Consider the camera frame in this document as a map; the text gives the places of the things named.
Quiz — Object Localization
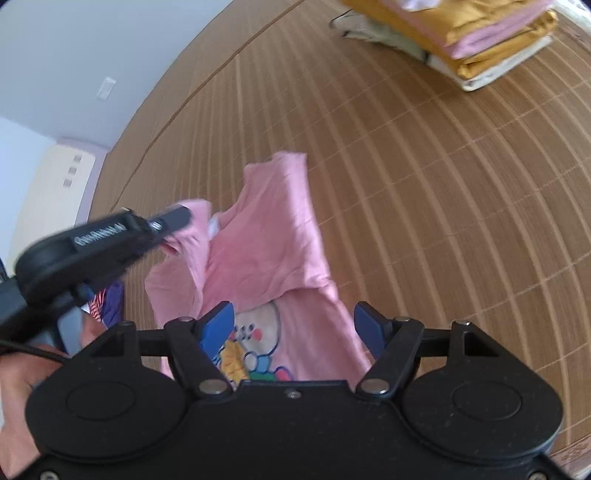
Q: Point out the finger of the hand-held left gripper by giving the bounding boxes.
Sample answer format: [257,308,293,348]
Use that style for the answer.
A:
[147,206,193,241]

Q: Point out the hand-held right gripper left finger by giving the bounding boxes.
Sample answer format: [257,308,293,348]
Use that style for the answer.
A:
[85,301,235,400]

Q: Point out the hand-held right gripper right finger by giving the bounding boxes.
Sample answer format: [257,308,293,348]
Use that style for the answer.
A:
[354,301,504,400]

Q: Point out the pink printed shirt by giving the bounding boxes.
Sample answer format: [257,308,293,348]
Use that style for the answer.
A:
[144,151,376,383]

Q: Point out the stack of folded clothes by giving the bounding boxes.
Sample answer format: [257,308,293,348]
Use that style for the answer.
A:
[329,13,554,92]

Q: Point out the person's left hand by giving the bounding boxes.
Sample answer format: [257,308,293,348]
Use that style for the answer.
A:
[0,311,109,479]

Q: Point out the purple blue garment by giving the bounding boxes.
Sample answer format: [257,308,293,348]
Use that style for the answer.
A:
[89,281,126,329]

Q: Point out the cream cabinet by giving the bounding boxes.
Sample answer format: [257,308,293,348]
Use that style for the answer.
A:
[0,144,97,280]

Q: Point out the bamboo mat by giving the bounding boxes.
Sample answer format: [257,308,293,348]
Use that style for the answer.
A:
[89,0,591,480]

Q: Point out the mustard folded garment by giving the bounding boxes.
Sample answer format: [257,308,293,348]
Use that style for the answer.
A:
[427,10,560,80]
[341,0,555,47]

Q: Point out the pink folded garment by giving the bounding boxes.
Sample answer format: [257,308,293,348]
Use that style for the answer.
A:
[401,0,548,60]

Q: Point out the black cable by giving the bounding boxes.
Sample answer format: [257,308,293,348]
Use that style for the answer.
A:
[0,340,66,365]

